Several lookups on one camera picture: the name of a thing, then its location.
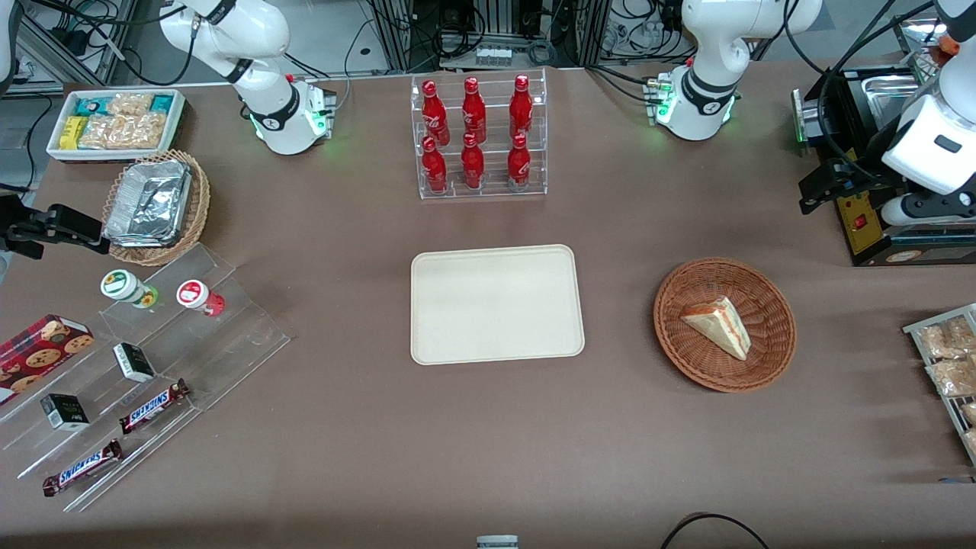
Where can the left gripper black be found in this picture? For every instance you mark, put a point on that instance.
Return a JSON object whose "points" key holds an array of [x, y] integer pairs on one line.
{"points": [[867, 160]]}

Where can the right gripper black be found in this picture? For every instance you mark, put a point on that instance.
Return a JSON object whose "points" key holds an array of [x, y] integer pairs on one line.
{"points": [[17, 226]]}

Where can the triangle sandwich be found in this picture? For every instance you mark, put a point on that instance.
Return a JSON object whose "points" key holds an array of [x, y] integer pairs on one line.
{"points": [[720, 324]]}

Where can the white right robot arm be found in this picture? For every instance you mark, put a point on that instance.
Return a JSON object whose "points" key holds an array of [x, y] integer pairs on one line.
{"points": [[259, 46]]}

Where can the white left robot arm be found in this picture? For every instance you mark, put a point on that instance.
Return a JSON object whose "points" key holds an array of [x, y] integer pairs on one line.
{"points": [[709, 53]]}

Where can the aluminium foil tray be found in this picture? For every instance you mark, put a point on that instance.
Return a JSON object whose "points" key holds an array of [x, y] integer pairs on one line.
{"points": [[149, 202]]}

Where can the light wicker basket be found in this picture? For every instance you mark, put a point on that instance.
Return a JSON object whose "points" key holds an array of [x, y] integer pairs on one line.
{"points": [[197, 206]]}

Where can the brown wicker basket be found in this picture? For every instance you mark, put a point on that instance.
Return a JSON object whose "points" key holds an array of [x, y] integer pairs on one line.
{"points": [[694, 358]]}

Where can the cream plastic tray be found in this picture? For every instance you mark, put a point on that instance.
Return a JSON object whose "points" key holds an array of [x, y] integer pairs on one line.
{"points": [[496, 305]]}

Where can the black food warmer cabinet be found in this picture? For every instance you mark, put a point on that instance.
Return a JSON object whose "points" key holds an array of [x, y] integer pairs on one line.
{"points": [[865, 229]]}

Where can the green lid cup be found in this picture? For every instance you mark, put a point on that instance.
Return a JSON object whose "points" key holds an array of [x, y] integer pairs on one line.
{"points": [[122, 286]]}

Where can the yellow snack packet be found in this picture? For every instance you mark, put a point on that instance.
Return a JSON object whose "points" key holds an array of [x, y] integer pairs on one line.
{"points": [[72, 133]]}

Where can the clear cracker bag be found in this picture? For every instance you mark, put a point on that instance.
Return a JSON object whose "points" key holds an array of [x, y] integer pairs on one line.
{"points": [[145, 131], [130, 104], [103, 133]]}

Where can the steel warmer pan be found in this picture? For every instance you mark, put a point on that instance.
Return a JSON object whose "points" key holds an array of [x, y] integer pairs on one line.
{"points": [[896, 91]]}

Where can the teal snack packet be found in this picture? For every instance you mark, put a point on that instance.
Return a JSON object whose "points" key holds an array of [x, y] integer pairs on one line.
{"points": [[88, 104], [162, 102]]}

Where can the red cookie box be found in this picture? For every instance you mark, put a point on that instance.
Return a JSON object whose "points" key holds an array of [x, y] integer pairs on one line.
{"points": [[38, 354]]}

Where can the red lid cup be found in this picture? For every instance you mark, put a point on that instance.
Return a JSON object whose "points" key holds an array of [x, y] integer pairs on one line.
{"points": [[194, 294]]}

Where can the small black box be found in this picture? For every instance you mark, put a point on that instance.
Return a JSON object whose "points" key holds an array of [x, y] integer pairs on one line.
{"points": [[65, 412], [134, 363]]}

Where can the white snack bin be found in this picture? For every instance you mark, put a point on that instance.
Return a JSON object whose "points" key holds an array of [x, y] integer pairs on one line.
{"points": [[177, 122]]}

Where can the orange sausage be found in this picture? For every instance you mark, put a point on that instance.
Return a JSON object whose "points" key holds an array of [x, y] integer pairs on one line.
{"points": [[949, 46]]}

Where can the clear acrylic stepped display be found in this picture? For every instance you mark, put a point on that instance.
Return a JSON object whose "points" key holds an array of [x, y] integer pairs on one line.
{"points": [[229, 343]]}

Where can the Snickers chocolate bar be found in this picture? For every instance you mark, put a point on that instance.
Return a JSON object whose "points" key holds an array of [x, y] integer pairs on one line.
{"points": [[152, 406], [82, 467]]}

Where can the clear pastry bag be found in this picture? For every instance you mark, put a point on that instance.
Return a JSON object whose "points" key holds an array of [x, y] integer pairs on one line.
{"points": [[953, 377], [945, 339], [970, 413], [971, 441]]}

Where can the red cola bottle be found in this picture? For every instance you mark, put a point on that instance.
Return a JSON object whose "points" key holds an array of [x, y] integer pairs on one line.
{"points": [[473, 166], [435, 114], [521, 110], [474, 113], [435, 169], [518, 165]]}

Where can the clear acrylic bottle rack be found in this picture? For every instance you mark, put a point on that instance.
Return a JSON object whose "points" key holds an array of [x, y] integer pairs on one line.
{"points": [[492, 194]]}

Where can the white power strip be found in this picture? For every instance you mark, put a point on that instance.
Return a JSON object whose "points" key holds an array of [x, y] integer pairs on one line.
{"points": [[493, 56]]}

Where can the small white device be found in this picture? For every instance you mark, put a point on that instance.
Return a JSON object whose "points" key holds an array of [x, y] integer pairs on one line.
{"points": [[497, 543]]}

